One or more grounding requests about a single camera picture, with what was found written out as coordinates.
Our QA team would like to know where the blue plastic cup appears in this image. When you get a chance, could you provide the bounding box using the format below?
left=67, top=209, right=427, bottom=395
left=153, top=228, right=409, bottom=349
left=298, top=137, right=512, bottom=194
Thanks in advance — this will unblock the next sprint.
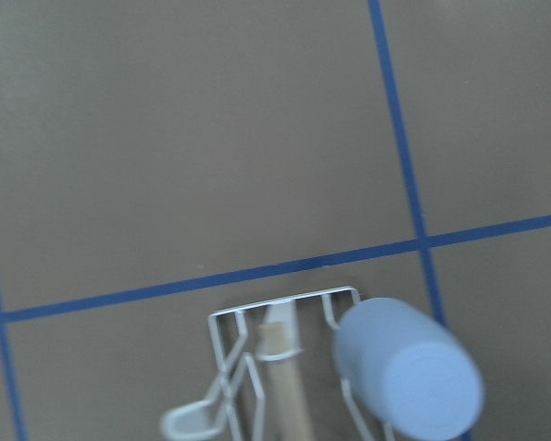
left=332, top=298, right=485, bottom=440

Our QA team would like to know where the white wire cup holder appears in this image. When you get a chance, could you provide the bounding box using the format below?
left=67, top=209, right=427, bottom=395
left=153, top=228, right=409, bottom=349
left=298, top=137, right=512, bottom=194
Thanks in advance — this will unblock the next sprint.
left=159, top=286, right=362, bottom=440

